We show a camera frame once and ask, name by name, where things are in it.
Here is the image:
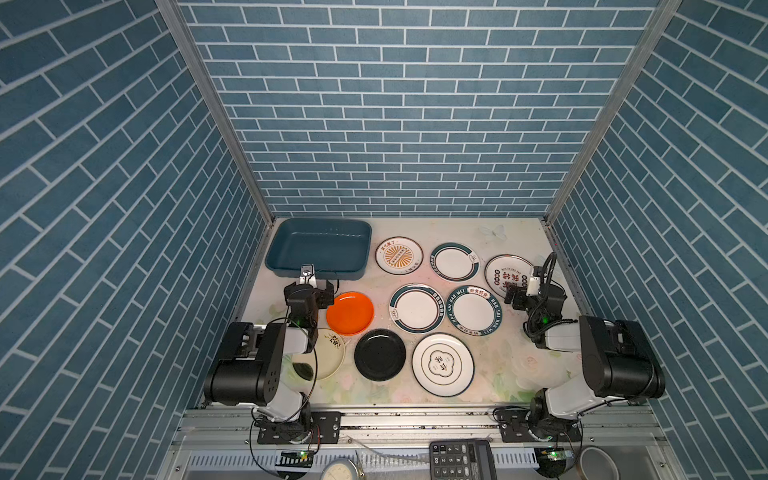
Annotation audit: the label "white plate orange sunburst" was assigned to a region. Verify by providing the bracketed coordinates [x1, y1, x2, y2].
[375, 237, 424, 275]

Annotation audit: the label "green circuit board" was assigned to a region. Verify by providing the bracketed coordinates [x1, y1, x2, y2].
[275, 450, 315, 470]
[534, 448, 573, 469]

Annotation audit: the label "orange plastic plate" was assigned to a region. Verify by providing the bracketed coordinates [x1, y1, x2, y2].
[326, 292, 374, 336]

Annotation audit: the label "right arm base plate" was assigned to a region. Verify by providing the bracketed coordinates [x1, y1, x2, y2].
[491, 406, 583, 443]

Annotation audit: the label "white plate red characters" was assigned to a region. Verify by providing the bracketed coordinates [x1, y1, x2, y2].
[484, 254, 534, 298]

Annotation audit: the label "large white plate teal rim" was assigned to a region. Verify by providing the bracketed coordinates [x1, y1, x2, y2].
[388, 283, 446, 334]

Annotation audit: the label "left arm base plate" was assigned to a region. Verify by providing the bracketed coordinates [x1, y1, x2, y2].
[256, 411, 342, 446]

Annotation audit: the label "white plate teal lettered rim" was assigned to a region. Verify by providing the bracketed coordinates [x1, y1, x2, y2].
[446, 285, 503, 336]

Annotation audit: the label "white plate cloud outline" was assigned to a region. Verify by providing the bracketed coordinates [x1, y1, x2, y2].
[412, 333, 476, 398]

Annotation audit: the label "black round plate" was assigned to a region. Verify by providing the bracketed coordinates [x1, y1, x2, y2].
[354, 329, 406, 382]

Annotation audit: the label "teal plastic bin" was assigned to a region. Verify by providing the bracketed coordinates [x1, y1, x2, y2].
[265, 218, 372, 281]

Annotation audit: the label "left green circuit board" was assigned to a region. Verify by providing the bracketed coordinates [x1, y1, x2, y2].
[275, 450, 315, 470]

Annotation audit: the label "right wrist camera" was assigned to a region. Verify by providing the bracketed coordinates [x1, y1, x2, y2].
[526, 276, 541, 297]

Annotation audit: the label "cream plate with dark spot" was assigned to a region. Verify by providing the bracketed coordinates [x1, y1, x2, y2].
[292, 328, 345, 380]

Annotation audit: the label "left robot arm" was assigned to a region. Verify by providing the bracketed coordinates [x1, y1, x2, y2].
[203, 282, 335, 430]

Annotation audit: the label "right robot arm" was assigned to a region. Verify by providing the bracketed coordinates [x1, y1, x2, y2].
[493, 278, 666, 441]

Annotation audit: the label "black calculator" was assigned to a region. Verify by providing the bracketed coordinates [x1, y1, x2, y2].
[429, 439, 497, 480]

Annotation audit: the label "right green circuit board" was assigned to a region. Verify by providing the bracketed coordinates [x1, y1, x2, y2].
[534, 448, 573, 469]

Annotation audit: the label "round white clock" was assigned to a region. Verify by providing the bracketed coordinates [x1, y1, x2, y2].
[320, 458, 364, 480]

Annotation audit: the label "white plate green red rim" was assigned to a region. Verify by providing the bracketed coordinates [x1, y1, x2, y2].
[430, 242, 479, 282]

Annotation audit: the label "round grey bowl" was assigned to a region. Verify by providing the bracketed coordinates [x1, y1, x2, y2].
[576, 446, 621, 480]

